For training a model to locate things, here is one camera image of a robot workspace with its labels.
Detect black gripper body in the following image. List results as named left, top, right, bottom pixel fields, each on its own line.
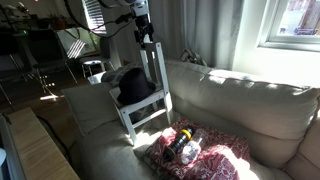
left=134, top=13, right=155, bottom=44

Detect small white wooden chair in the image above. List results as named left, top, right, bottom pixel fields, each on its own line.
left=109, top=41, right=174, bottom=147

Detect black felt hat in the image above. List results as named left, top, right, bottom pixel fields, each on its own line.
left=116, top=67, right=157, bottom=107

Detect grey chair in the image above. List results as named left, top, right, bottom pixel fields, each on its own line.
left=79, top=34, right=116, bottom=79

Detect black folding chair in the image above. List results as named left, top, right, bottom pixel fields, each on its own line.
left=24, top=29, right=79, bottom=94

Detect window blinds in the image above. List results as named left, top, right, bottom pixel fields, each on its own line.
left=81, top=0, right=108, bottom=35

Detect white curtain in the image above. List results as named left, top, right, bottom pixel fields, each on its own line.
left=148, top=0, right=246, bottom=70

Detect white box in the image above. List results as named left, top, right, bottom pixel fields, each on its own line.
left=87, top=70, right=108, bottom=85

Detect white shopping bag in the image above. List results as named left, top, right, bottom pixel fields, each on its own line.
left=54, top=26, right=98, bottom=60

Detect dark potted plant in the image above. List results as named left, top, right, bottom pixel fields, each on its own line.
left=48, top=13, right=69, bottom=31

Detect black yellow flashlight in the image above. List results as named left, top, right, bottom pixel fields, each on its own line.
left=163, top=125, right=195, bottom=163

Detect clear plastic bottle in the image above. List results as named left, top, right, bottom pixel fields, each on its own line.
left=180, top=128, right=209, bottom=166

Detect beige fabric sofa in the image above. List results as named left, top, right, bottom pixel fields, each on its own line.
left=61, top=59, right=320, bottom=180

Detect red white patterned cloth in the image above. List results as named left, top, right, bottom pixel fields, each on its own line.
left=148, top=116, right=252, bottom=180

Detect light wooden table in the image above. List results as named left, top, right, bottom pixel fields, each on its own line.
left=5, top=107, right=81, bottom=180

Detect white lamp shade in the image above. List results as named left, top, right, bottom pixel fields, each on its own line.
left=0, top=148, right=7, bottom=166

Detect white window frame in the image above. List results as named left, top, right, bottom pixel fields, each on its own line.
left=258, top=0, right=320, bottom=53

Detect black floor cable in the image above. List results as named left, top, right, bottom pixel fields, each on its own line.
left=34, top=114, right=73, bottom=164

